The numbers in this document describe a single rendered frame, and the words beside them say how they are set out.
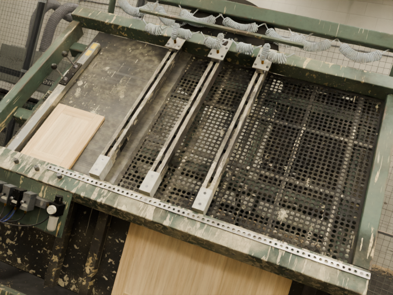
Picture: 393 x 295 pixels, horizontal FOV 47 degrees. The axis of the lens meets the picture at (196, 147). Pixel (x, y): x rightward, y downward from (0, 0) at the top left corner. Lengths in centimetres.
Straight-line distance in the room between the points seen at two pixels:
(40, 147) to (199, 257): 106
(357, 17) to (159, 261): 548
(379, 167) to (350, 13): 497
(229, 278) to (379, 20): 542
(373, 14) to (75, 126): 538
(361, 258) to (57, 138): 169
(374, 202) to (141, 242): 121
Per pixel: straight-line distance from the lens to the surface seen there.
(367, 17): 721
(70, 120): 271
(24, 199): 240
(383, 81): 281
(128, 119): 256
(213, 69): 278
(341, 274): 212
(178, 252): 244
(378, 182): 240
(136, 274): 256
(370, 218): 228
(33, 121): 275
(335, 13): 727
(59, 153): 257
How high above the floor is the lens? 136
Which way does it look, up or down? 4 degrees down
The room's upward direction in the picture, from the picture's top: 16 degrees clockwise
